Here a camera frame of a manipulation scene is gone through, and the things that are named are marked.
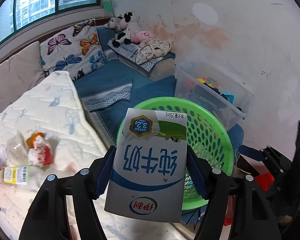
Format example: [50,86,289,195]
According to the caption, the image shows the clear plastic bottle yellow label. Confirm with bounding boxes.
[0,166,44,191]

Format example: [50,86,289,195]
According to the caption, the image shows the clear round plastic container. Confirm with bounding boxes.
[6,131,29,166]

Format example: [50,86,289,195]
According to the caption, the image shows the white blue milk carton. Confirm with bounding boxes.
[104,108,187,223]

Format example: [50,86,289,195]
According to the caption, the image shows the red stool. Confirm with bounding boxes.
[223,172,275,226]

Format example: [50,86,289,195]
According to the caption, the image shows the orange peel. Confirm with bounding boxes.
[26,132,45,148]

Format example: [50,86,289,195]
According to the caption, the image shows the white quilted blanket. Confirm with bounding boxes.
[0,71,106,239]

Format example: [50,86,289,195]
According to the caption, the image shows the green plastic basket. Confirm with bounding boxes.
[117,97,234,210]

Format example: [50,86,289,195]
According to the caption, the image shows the clear storage box with toys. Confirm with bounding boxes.
[174,61,253,131]

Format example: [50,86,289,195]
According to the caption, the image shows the blue patterned mat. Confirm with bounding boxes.
[82,82,133,111]

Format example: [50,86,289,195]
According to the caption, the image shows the grey cushion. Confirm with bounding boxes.
[0,41,45,113]

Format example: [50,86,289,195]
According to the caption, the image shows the right butterfly pillow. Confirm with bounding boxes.
[40,18,107,81]

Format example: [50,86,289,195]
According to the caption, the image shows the pink plush toy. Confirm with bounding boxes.
[131,30,154,44]

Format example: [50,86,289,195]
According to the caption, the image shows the cow plush toy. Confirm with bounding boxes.
[104,11,134,48]

